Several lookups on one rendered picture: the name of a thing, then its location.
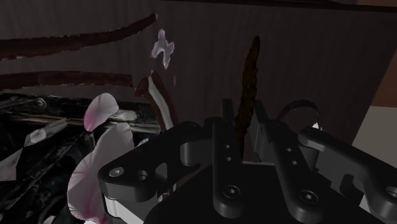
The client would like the thin dark curved loop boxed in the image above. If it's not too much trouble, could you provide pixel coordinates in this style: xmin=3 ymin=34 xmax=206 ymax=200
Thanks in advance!
xmin=277 ymin=99 xmax=323 ymax=131

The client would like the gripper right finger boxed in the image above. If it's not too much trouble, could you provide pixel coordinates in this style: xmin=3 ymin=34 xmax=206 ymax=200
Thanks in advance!
xmin=250 ymin=99 xmax=397 ymax=224

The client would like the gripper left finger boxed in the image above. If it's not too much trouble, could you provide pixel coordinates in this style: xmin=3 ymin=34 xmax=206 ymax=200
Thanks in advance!
xmin=97 ymin=99 xmax=246 ymax=220

